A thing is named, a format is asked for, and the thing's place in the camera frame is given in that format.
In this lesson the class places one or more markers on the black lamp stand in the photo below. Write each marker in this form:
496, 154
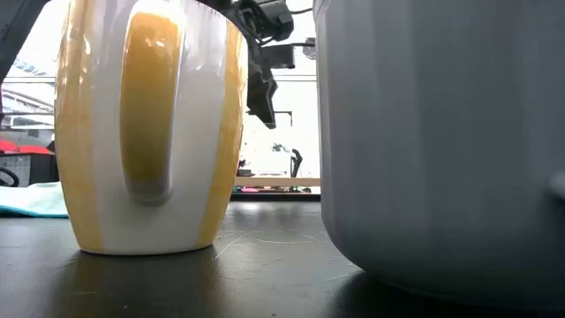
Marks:
291, 118

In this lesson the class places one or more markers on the red band on shelf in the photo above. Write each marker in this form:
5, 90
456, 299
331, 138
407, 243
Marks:
26, 149

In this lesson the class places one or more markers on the black round wall fixture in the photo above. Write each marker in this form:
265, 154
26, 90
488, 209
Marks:
311, 53

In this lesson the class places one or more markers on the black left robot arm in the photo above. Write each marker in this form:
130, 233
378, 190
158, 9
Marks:
17, 22

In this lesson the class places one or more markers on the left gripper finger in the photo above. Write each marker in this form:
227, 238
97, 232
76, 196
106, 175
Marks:
262, 99

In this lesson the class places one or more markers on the yellow white striped mug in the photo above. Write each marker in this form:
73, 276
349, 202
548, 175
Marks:
198, 132

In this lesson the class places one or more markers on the grey mug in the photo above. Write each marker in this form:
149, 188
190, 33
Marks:
441, 154

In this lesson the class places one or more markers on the wooden cutting board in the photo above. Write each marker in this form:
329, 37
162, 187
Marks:
278, 182

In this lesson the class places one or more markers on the light blue cloth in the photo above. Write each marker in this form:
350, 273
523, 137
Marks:
35, 201

